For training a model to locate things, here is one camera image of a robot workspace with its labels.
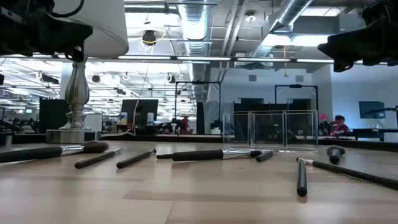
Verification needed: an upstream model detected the black partition panel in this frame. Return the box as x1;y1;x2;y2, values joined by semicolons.
39;98;70;134

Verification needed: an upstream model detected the large brown powder brush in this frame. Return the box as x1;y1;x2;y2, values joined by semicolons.
0;140;109;164

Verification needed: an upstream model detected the black computer monitor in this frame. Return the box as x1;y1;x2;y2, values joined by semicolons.
120;98;159;127

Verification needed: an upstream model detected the dark office desk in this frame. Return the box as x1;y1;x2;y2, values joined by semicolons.
351;127;398;141

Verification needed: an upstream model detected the person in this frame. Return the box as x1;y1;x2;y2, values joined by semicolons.
329;114;351;137

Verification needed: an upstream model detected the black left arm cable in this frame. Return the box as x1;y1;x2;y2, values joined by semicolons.
50;0;85;19

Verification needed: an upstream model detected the black metal rig frame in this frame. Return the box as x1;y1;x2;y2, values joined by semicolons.
274;83;319;113
174;80;222;135

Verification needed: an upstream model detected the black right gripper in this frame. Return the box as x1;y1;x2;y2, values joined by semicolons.
317;0;398;73

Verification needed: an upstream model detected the short black makeup brush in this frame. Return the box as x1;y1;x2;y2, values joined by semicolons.
255;149;280;163

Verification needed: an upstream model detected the clear acrylic brush organizer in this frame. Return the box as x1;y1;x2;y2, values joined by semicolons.
222;110;319;152

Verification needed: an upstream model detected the brown fan makeup brush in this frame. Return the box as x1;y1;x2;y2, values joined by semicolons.
326;145;346;166

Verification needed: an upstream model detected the black tapered makeup brush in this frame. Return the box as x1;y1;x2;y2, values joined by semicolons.
297;159;308;197

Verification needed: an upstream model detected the straight silver ceiling duct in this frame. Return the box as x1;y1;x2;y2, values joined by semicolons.
177;0;210;102

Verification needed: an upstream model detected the red metal frame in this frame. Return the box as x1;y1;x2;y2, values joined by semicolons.
318;113;331;127

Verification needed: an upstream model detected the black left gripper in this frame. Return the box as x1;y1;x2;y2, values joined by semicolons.
0;0;94;63

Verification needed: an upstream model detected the small grey cylinder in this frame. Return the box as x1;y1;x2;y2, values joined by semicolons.
0;132;13;147

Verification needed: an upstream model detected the black hanging cable reel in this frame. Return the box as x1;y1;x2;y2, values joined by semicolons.
141;29;157;46

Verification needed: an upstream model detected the long thin black makeup brush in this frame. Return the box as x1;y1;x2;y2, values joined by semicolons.
296;157;398;192

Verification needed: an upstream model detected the angled silver ceiling duct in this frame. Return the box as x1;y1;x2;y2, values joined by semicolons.
250;0;314;58

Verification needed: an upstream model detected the wall-mounted dark screen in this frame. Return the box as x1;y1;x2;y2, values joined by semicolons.
358;100;387;119

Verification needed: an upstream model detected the yellow hanging pendant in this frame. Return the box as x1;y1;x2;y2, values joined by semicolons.
282;45;289;78

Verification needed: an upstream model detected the silver table lamp white shade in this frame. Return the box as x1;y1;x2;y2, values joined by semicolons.
45;0;130;144

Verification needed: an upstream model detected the long ceiling light rail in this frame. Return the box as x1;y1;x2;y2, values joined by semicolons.
0;53;389;65

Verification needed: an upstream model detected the potted plant white pot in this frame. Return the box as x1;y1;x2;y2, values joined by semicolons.
210;119;223;135

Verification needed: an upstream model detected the thick-handled black makeup brush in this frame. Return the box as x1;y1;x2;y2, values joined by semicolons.
172;149;263;162

